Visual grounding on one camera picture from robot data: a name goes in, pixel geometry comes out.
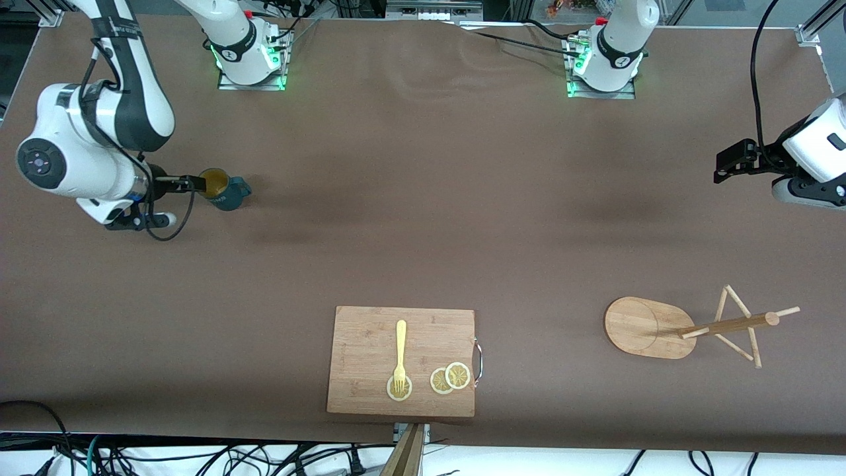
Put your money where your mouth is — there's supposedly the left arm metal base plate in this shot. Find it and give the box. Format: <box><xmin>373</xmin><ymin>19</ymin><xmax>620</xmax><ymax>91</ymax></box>
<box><xmin>566</xmin><ymin>36</ymin><xmax>637</xmax><ymax>100</ymax></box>

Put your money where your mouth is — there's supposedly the black looped floor cable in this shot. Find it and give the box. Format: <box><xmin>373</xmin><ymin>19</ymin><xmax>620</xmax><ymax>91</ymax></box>
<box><xmin>0</xmin><ymin>400</ymin><xmax>75</xmax><ymax>476</ymax></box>

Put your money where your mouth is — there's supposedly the black tabletop cable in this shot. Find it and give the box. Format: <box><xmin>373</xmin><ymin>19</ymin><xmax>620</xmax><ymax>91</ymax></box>
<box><xmin>456</xmin><ymin>20</ymin><xmax>582</xmax><ymax>59</ymax></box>

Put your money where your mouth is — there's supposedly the orange small object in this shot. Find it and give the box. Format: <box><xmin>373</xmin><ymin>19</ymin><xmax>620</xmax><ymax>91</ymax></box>
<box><xmin>547</xmin><ymin>0</ymin><xmax>596</xmax><ymax>17</ymax></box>

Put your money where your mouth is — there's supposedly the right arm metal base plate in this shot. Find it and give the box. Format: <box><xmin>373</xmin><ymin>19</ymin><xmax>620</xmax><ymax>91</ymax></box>
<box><xmin>217</xmin><ymin>30</ymin><xmax>289</xmax><ymax>92</ymax></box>

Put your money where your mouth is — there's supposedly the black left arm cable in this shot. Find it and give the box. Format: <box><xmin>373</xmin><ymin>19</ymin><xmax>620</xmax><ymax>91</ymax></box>
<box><xmin>750</xmin><ymin>0</ymin><xmax>785</xmax><ymax>156</ymax></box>

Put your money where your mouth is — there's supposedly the wooden post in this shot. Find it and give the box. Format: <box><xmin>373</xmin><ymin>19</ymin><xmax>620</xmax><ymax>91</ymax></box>
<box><xmin>380</xmin><ymin>423</ymin><xmax>425</xmax><ymax>476</ymax></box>

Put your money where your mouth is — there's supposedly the brown table cover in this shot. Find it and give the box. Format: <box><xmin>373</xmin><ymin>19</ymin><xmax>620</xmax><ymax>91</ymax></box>
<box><xmin>0</xmin><ymin>13</ymin><xmax>846</xmax><ymax>457</ymax></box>

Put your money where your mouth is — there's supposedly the wooden mug rack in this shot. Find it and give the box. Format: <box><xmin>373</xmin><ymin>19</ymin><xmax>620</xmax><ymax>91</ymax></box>
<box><xmin>604</xmin><ymin>285</ymin><xmax>801</xmax><ymax>369</ymax></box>

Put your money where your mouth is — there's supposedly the yellow plastic fork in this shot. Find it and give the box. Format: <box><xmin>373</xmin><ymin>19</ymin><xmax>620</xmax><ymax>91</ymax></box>
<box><xmin>393</xmin><ymin>320</ymin><xmax>408</xmax><ymax>396</ymax></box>

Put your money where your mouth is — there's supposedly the wooden cutting board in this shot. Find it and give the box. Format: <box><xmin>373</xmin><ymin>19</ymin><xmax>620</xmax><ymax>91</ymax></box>
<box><xmin>327</xmin><ymin>305</ymin><xmax>484</xmax><ymax>418</ymax></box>

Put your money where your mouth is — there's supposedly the metal clamp bracket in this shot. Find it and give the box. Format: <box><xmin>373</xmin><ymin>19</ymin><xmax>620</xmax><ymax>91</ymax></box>
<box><xmin>393</xmin><ymin>422</ymin><xmax>432</xmax><ymax>445</ymax></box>

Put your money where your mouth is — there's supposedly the grey power strip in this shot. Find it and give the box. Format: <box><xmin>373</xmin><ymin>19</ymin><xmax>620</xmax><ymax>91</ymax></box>
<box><xmin>387</xmin><ymin>0</ymin><xmax>483</xmax><ymax>20</ymax></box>

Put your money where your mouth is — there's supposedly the teal mug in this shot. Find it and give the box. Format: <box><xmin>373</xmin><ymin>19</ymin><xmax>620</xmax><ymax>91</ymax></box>
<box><xmin>198</xmin><ymin>168</ymin><xmax>253</xmax><ymax>212</ymax></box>

